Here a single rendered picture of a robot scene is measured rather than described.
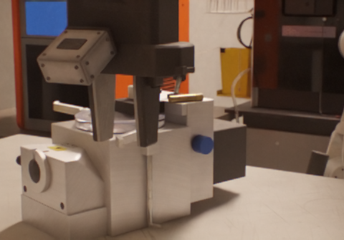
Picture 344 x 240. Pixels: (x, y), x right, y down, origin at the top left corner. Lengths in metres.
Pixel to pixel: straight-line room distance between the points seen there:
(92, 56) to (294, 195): 0.33
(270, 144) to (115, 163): 1.63
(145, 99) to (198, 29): 3.11
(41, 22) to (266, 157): 0.85
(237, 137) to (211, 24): 2.89
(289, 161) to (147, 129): 1.66
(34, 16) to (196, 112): 1.37
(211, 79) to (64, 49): 3.13
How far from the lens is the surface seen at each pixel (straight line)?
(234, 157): 0.73
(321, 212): 0.69
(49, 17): 1.95
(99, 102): 0.56
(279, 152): 2.19
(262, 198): 0.73
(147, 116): 0.54
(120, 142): 0.55
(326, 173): 1.32
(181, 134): 0.64
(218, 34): 3.58
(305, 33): 2.18
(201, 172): 0.67
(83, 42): 0.51
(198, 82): 3.67
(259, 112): 2.20
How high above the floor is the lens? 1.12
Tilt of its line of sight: 11 degrees down
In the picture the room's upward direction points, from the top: straight up
